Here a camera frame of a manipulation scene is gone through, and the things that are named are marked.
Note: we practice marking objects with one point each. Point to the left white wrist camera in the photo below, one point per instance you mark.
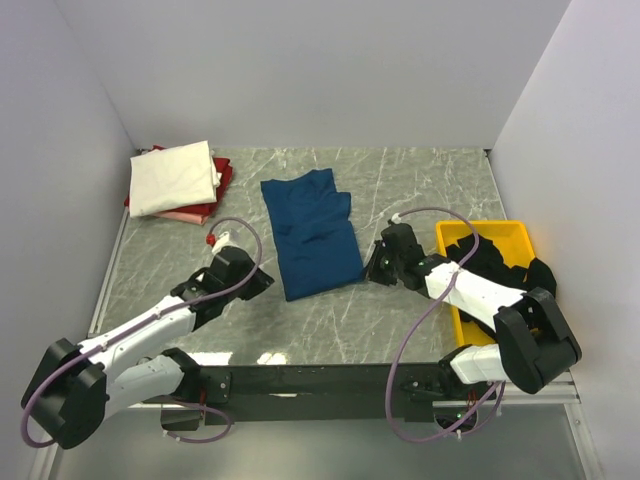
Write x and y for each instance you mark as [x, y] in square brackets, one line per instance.
[217, 242]

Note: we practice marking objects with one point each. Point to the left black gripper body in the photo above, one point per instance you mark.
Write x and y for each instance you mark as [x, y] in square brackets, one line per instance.
[255, 286]

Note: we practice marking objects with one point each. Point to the black t shirt in bin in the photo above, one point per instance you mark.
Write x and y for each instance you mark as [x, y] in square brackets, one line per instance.
[489, 263]

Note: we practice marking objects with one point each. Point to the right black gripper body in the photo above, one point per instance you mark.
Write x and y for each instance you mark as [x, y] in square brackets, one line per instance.
[383, 269]

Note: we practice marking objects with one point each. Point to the blue t shirt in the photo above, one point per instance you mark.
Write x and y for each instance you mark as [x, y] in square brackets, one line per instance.
[316, 244]

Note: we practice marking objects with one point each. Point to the black base beam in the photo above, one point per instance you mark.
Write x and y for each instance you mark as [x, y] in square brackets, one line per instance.
[256, 393]

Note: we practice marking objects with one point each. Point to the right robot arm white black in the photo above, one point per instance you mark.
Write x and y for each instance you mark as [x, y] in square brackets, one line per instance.
[533, 343]

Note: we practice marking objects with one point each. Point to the aluminium frame rail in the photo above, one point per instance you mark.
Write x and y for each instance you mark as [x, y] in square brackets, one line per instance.
[42, 465]

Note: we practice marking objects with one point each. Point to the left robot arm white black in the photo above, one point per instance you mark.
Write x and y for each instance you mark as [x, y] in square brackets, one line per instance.
[76, 386]

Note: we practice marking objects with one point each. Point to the folded red t shirt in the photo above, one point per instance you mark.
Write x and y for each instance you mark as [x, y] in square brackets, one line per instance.
[222, 175]

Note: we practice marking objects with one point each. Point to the folded white t shirt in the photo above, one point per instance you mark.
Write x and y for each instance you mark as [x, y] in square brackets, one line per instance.
[172, 177]

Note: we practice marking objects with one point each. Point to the yellow plastic bin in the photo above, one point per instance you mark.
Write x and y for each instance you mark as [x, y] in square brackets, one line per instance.
[509, 237]

